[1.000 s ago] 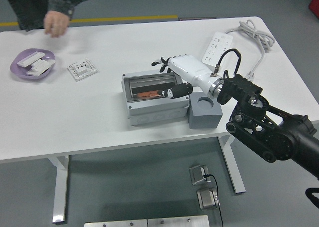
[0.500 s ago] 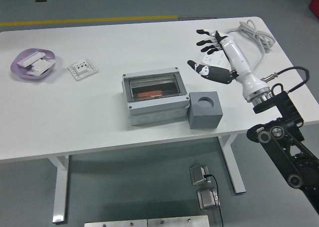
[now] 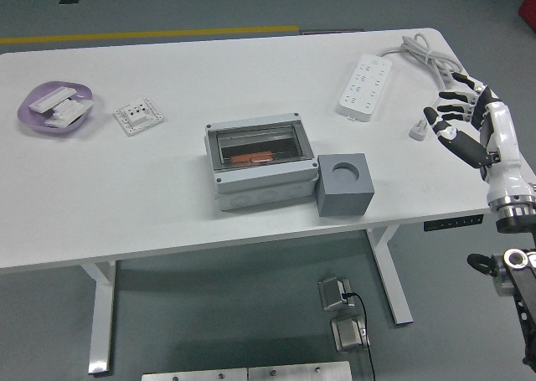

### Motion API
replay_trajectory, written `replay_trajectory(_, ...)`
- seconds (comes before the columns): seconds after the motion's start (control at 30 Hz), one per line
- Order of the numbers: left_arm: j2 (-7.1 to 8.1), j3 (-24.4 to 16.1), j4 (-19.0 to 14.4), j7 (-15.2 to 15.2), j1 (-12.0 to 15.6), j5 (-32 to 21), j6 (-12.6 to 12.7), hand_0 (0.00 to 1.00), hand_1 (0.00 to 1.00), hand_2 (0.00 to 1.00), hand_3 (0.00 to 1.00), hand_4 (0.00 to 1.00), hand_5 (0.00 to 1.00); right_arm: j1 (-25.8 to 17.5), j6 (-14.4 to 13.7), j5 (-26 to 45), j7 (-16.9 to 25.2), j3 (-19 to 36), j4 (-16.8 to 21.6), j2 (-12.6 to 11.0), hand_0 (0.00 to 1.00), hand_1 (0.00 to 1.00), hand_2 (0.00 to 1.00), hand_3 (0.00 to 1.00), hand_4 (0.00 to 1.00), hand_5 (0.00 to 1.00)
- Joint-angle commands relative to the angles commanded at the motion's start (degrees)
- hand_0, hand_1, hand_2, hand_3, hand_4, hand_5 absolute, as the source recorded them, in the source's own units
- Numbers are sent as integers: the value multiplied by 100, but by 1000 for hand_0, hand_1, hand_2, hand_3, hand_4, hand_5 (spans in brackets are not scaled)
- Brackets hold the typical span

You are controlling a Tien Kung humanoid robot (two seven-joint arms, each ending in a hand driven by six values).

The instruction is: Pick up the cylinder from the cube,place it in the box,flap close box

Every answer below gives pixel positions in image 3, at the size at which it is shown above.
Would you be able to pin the black table control panel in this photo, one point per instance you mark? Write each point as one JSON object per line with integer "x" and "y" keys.
{"x": 452, "y": 222}

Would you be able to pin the metal foot pedal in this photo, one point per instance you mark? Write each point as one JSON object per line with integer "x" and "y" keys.
{"x": 333, "y": 293}
{"x": 347, "y": 333}

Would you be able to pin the white plastic switch part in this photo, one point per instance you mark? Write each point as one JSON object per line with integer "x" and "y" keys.
{"x": 71, "y": 108}
{"x": 58, "y": 122}

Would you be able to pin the long white plastic bar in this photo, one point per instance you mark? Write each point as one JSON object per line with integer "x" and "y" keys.
{"x": 50, "y": 98}

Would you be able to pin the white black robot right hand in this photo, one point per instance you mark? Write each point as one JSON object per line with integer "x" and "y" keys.
{"x": 498, "y": 146}

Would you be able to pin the purple plate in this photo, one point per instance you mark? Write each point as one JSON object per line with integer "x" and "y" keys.
{"x": 37, "y": 124}

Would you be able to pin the orange cylinder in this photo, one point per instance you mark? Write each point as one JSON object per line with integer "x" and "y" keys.
{"x": 251, "y": 159}

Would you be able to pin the grey junction box with lid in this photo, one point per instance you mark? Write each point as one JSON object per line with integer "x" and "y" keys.
{"x": 259, "y": 180}

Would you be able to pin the white power strip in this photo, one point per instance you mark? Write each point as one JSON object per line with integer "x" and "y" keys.
{"x": 364, "y": 88}

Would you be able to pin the white table leg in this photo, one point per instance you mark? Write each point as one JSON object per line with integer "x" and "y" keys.
{"x": 100, "y": 314}
{"x": 395, "y": 289}

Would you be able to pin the white wall socket panel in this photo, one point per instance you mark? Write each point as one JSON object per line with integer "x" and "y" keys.
{"x": 138, "y": 117}

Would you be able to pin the grey cube with round hole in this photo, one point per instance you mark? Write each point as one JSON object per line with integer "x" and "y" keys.
{"x": 343, "y": 201}

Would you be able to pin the silver metal plate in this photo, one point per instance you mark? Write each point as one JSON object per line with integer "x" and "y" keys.
{"x": 297, "y": 372}
{"x": 197, "y": 375}

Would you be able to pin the red object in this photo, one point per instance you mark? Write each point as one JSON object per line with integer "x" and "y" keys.
{"x": 528, "y": 6}

